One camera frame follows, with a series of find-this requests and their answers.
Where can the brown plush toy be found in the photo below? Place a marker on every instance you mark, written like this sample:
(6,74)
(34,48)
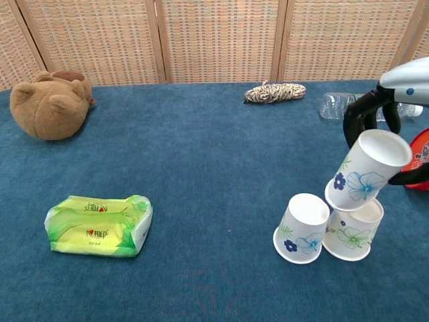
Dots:
(43,107)

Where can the white paper cup green flower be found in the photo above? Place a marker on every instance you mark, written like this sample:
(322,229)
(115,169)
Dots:
(355,234)

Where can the clear plastic bottle green label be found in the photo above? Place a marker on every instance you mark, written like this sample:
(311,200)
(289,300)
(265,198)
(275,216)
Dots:
(332,107)

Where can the woven folding screen panel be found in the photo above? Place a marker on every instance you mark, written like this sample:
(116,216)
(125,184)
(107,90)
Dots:
(94,40)
(423,43)
(13,50)
(342,40)
(221,40)

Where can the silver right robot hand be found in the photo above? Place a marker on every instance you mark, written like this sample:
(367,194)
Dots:
(409,84)

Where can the red round lid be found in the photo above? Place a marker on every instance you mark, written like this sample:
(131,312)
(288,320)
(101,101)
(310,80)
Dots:
(420,151)

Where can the white paper cup blue flowers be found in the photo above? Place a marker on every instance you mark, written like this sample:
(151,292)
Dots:
(365,171)
(301,231)

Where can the green tissue pack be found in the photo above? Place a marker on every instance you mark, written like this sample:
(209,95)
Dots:
(97,231)

